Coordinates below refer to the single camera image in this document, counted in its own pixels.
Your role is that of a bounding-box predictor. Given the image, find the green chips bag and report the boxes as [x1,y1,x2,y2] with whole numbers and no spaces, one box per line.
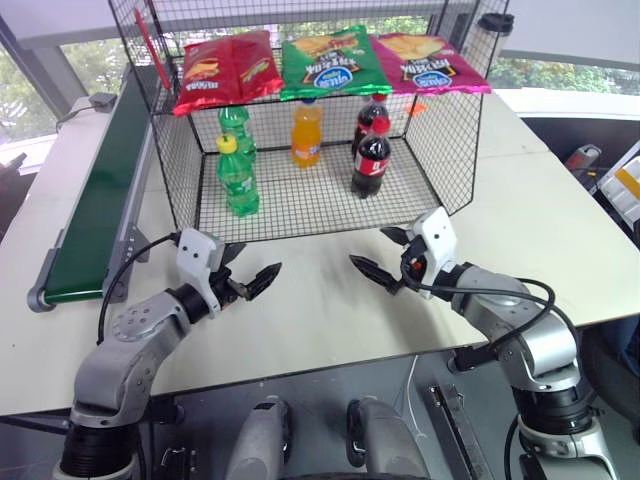
[279,25,394,102]

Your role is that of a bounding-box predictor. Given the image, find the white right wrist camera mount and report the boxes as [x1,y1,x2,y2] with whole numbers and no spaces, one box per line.
[410,206,461,302]

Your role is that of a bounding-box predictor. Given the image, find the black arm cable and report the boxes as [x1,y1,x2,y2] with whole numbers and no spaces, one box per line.
[95,231,182,347]
[403,254,558,373]

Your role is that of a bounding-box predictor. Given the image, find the red chips bag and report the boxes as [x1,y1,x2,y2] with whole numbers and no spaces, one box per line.
[172,29,286,119]

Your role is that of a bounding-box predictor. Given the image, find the grey red tool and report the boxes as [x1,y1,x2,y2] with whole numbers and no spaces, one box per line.
[564,143,605,172]

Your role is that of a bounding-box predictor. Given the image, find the white yellow storage box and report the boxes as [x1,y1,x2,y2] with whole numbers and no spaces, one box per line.
[596,141,640,227]

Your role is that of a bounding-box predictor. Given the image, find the black wire mesh shelf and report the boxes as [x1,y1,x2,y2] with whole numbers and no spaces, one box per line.
[106,0,512,247]

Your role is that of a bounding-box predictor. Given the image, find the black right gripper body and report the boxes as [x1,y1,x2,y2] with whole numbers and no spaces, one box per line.
[396,236,430,295]

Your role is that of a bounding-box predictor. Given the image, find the black metal bracket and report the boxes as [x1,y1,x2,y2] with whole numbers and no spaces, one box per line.
[428,383,484,480]

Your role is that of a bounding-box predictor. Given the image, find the green soda bottle yellow cap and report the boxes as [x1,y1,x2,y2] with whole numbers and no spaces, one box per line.
[215,133,262,219]

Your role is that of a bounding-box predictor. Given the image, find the grey adapter cable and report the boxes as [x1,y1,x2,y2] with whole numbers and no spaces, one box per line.
[54,103,94,134]

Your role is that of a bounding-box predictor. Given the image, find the black round cap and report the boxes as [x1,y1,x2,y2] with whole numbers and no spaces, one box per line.
[477,12,516,32]

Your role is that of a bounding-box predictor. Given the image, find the green conveyor belt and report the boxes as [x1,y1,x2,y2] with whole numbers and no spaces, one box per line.
[26,63,164,315]

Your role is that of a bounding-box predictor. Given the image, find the grey rounded robot leg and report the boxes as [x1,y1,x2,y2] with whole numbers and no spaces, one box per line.
[232,393,294,480]
[346,396,427,480]

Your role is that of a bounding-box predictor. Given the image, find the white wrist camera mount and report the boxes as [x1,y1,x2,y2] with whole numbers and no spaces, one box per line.
[410,206,461,302]
[175,227,227,320]

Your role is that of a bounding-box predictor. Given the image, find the grey power adapter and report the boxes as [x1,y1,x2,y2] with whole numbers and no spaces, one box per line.
[88,92,118,113]

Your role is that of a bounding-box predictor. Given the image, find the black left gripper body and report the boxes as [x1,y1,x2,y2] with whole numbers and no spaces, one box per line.
[210,243,251,310]

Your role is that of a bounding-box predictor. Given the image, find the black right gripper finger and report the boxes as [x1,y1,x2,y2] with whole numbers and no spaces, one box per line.
[348,254,404,297]
[379,225,415,247]

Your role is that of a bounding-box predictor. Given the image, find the thin white cable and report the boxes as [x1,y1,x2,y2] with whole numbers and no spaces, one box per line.
[397,353,427,439]

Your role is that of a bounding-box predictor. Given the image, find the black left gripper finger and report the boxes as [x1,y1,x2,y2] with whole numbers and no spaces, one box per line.
[243,261,284,302]
[224,241,249,267]

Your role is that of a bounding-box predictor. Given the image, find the cola bottle red cap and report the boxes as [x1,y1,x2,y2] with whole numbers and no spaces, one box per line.
[351,93,389,157]
[349,115,394,200]

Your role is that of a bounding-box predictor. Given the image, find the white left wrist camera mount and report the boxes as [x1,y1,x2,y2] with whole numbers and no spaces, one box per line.
[175,227,227,320]

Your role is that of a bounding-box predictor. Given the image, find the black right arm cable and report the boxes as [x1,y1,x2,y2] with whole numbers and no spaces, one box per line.
[403,254,558,373]

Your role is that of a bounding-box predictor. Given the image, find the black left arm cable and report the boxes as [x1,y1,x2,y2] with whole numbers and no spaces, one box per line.
[95,231,182,347]

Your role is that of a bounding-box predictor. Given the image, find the pink chips bag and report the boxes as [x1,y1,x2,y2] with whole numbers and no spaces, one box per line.
[371,32,494,97]

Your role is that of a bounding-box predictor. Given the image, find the red plastic strip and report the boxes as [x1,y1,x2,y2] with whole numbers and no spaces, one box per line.
[131,8,172,92]

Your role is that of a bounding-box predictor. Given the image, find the orange soda bottle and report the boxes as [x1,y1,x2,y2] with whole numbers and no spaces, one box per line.
[290,96,324,172]

